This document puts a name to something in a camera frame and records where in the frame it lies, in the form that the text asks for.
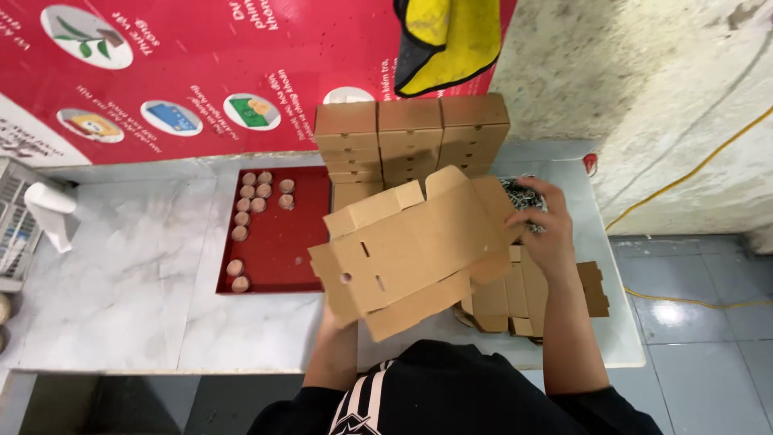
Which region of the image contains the person's right hand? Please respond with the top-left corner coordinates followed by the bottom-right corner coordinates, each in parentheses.
top-left (505, 176), bottom-right (576, 276)

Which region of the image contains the person's left hand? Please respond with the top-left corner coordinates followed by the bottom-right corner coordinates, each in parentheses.
top-left (320, 304), bottom-right (358, 331)

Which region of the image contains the black and white shredded paper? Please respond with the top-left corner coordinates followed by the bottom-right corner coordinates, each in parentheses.
top-left (499, 175), bottom-right (549, 235)

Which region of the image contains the brown cardboard box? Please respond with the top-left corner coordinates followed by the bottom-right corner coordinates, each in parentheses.
top-left (308, 165), bottom-right (525, 343)

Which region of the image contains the stack of flat cardboard blanks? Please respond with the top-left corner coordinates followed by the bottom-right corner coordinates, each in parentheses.
top-left (453, 244), bottom-right (611, 345)

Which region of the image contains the red tray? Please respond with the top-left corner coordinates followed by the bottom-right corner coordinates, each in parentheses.
top-left (215, 166), bottom-right (332, 296)

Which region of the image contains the person's black striped shirt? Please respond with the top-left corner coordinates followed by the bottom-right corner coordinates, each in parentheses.
top-left (246, 339), bottom-right (664, 435)

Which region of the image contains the stack of assembled cardboard boxes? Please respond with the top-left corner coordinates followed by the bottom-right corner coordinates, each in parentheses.
top-left (313, 93), bottom-right (512, 212)

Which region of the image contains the yellow cloth with black edge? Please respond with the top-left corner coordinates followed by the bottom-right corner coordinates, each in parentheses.
top-left (393, 0), bottom-right (502, 98)

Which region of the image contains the red printed poster board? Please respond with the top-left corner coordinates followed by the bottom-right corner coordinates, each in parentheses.
top-left (0, 0), bottom-right (519, 168)

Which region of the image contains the white paper roll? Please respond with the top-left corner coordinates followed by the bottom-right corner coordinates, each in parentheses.
top-left (23, 181), bottom-right (81, 255)

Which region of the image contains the white plastic basket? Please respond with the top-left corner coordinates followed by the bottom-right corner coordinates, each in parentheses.
top-left (0, 156), bottom-right (64, 293)

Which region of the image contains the yellow cable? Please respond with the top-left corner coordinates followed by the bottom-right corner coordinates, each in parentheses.
top-left (604, 104), bottom-right (773, 311)

